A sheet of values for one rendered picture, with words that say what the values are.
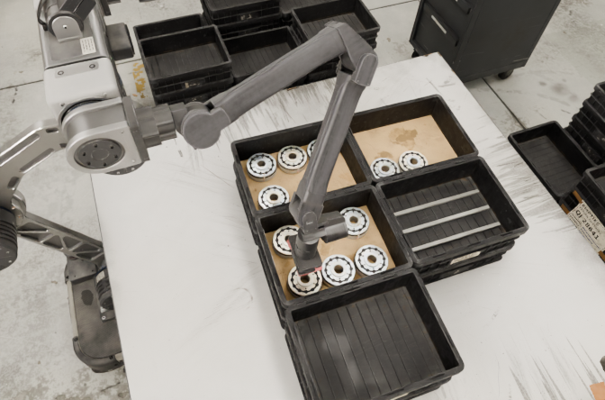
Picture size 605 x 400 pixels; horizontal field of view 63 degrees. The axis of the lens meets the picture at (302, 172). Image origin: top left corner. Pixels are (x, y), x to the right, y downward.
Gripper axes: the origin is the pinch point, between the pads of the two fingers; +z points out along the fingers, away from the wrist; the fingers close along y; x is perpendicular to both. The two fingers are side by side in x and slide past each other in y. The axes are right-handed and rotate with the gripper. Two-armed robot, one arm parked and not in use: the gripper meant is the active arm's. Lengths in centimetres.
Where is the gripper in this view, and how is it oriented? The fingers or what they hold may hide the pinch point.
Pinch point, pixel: (302, 263)
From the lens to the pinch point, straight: 139.8
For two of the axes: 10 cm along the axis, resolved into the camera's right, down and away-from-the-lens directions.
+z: -0.8, 5.3, 8.5
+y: -3.2, -8.2, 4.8
